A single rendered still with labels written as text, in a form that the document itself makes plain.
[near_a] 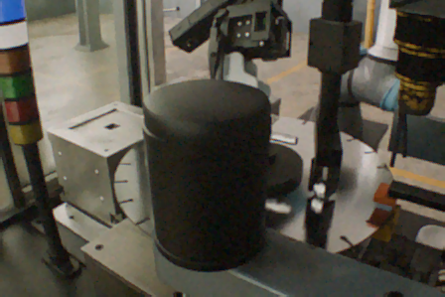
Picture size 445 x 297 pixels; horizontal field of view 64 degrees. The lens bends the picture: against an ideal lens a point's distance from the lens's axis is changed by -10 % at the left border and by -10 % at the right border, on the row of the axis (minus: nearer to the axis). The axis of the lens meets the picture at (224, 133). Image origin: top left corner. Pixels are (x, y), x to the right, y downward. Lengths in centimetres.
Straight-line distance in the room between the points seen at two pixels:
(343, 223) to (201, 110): 26
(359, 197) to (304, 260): 24
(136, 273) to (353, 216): 25
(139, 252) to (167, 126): 36
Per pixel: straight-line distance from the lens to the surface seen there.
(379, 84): 93
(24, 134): 54
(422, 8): 33
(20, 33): 51
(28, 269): 68
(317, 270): 20
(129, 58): 85
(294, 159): 47
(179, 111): 16
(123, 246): 52
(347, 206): 42
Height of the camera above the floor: 118
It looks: 25 degrees down
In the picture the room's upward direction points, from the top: straight up
